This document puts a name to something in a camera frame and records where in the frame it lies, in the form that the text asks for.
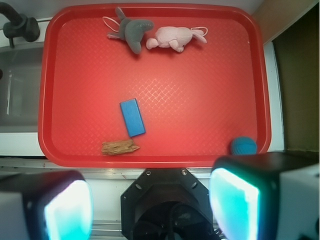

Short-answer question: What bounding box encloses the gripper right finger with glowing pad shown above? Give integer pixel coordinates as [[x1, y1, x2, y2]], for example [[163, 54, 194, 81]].
[[208, 152, 320, 240]]

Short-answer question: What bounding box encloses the stainless steel sink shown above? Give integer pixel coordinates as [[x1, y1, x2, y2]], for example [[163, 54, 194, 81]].
[[0, 43, 44, 133]]

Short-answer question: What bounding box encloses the grey plush toy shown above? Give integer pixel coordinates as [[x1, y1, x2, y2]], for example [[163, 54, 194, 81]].
[[102, 7, 154, 55]]

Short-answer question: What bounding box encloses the blue rectangular block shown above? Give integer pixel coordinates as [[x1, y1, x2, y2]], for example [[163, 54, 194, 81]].
[[119, 98, 146, 138]]

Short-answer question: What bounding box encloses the dark sink faucet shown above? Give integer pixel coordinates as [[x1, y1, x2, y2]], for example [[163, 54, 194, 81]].
[[0, 1, 41, 49]]

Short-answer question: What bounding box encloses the brown wood piece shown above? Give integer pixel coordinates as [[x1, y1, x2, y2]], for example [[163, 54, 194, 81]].
[[101, 139, 140, 156]]

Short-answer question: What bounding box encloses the red plastic tray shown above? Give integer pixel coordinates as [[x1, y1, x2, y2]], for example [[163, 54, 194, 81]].
[[38, 3, 271, 168]]

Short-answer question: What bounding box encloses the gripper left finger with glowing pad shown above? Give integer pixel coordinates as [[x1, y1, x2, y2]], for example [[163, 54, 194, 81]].
[[0, 170, 94, 240]]

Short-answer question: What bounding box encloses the blue knitted ball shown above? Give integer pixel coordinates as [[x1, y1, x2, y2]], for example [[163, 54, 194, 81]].
[[230, 136, 258, 155]]

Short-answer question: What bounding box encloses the pink plush bunny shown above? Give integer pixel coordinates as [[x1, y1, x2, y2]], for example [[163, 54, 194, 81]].
[[146, 26, 209, 53]]

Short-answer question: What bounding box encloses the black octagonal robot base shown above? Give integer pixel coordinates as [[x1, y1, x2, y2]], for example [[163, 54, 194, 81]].
[[120, 168, 219, 240]]

